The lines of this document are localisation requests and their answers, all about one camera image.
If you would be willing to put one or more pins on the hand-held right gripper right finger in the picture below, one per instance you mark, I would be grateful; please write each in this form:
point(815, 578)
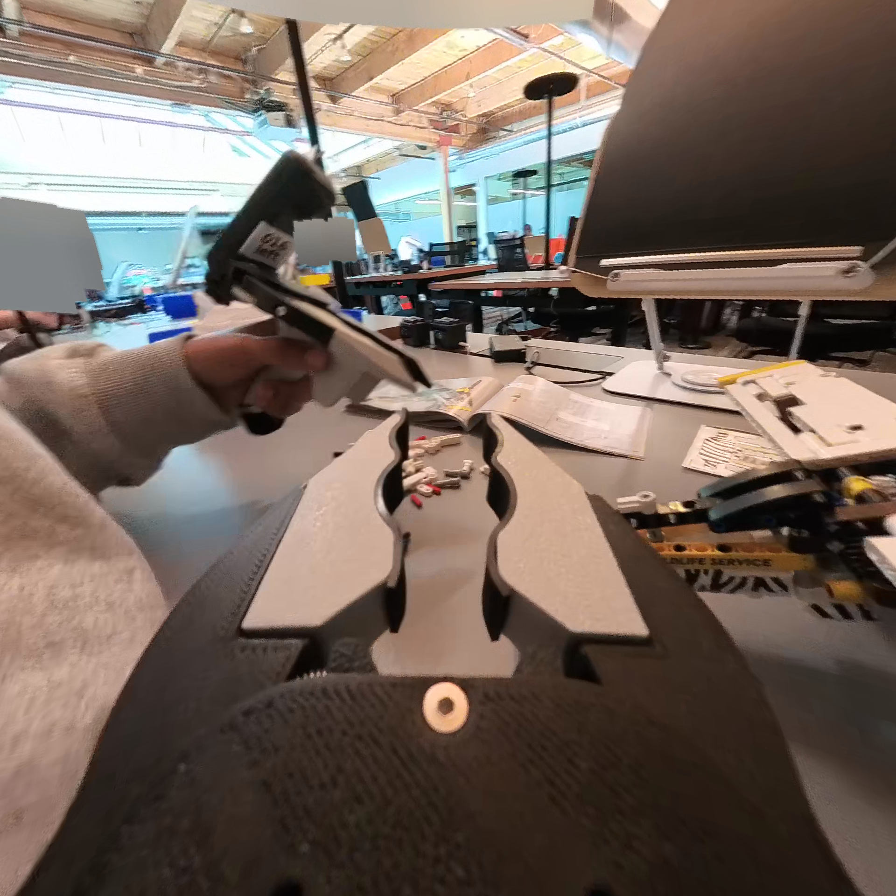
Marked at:
point(567, 560)

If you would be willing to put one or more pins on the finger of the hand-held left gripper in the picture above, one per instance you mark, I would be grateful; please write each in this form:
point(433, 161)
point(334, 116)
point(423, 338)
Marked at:
point(371, 350)

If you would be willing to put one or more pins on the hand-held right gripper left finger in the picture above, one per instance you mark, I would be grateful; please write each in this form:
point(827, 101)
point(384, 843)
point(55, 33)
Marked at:
point(329, 553)

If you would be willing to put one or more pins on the pile of lego pieces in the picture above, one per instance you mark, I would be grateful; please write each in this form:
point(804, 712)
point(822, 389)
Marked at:
point(420, 479)

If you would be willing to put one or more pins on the person's left forearm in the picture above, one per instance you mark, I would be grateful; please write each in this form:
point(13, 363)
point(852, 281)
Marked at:
point(105, 392)

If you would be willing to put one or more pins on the open lego instruction booklet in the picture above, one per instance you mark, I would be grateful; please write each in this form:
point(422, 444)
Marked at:
point(560, 413)

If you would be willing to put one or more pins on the yellow black lego model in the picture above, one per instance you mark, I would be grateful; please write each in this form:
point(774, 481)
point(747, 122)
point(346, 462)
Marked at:
point(735, 560)

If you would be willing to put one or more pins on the person's left hand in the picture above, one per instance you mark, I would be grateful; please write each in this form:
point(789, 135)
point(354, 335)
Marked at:
point(245, 371)

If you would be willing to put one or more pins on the black battery charger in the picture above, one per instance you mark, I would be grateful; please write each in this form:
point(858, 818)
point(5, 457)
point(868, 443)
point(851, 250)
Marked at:
point(416, 332)
point(445, 332)

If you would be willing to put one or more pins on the clear plastic bag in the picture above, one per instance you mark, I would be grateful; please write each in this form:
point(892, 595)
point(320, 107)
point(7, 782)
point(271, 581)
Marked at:
point(434, 397)

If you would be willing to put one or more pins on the black and tan hanging panel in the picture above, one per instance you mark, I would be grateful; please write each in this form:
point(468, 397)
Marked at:
point(360, 199)

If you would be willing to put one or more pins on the wooden background desk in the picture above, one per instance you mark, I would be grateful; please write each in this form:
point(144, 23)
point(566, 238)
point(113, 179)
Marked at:
point(420, 274)
point(504, 282)

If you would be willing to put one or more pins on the black floor lamp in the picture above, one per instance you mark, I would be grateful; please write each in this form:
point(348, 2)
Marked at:
point(551, 175)
point(302, 84)

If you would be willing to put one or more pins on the blue plastic bin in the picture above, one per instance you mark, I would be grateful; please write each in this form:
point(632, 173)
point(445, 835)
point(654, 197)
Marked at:
point(175, 304)

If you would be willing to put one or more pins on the black power adapter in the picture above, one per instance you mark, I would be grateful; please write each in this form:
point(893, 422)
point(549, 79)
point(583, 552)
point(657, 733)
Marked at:
point(507, 348)

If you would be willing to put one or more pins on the black office chair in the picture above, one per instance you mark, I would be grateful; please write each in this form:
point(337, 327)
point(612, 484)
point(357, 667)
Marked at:
point(509, 252)

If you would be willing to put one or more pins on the silver monitor stand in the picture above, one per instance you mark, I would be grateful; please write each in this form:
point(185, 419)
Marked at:
point(644, 381)

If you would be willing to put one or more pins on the zebra striped sticker sheet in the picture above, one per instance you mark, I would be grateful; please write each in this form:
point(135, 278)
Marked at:
point(728, 448)

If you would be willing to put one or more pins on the black computer monitor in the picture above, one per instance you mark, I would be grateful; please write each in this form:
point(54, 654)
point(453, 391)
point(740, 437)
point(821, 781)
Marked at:
point(735, 140)

